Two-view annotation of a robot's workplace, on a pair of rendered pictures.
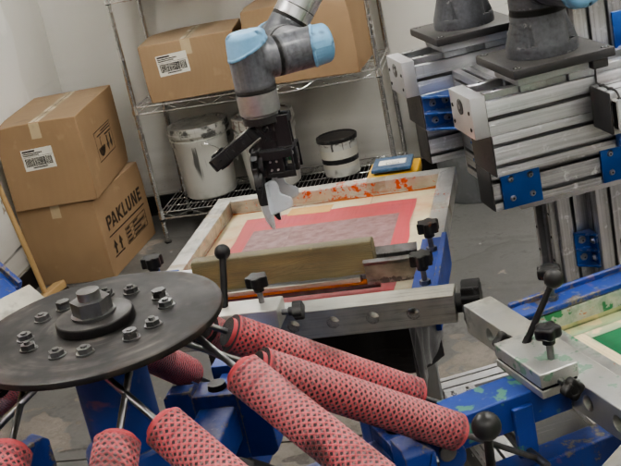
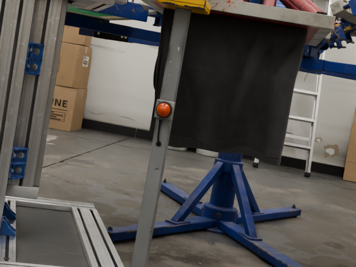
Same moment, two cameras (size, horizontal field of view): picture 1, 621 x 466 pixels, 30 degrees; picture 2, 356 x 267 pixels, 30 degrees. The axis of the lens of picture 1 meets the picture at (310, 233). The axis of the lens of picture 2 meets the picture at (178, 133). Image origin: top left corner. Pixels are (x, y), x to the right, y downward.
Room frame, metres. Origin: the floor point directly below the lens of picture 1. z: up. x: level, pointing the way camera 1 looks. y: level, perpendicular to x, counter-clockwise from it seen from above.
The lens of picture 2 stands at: (4.60, -0.40, 0.76)
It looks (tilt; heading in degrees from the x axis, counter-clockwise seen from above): 5 degrees down; 174
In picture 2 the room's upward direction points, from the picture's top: 10 degrees clockwise
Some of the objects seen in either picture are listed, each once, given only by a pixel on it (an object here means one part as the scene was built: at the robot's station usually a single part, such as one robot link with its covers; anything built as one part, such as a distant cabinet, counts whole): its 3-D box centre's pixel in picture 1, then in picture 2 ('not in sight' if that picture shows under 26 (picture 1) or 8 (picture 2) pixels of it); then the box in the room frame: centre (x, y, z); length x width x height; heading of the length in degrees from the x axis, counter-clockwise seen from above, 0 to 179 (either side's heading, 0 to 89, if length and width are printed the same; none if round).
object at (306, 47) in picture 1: (298, 47); not in sight; (2.12, -0.05, 1.42); 0.11 x 0.11 x 0.08; 17
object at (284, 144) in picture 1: (272, 145); not in sight; (2.07, 0.04, 1.26); 0.09 x 0.08 x 0.12; 76
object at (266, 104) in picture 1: (259, 103); not in sight; (2.07, 0.04, 1.34); 0.08 x 0.08 x 0.05
